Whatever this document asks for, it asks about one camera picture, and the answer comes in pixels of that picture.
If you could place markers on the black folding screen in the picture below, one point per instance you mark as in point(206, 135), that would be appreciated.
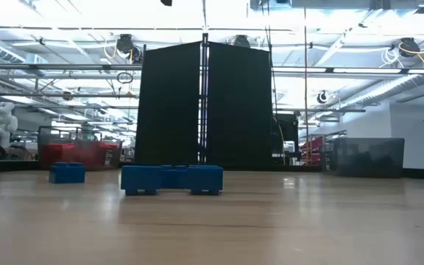
point(168, 103)

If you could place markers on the red rack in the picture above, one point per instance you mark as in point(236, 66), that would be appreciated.
point(313, 147)

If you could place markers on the blue rectangular toy brick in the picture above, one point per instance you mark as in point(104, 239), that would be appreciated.
point(173, 177)

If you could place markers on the thin vertical pole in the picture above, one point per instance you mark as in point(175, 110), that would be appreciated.
point(306, 73)

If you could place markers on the translucent grey plastic bin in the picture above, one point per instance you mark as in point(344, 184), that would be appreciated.
point(68, 134)
point(366, 158)

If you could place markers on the orange rectangular toy brick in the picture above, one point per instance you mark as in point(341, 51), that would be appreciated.
point(107, 147)
point(68, 154)

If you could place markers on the black equipment box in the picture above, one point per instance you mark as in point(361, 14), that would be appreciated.
point(289, 129)

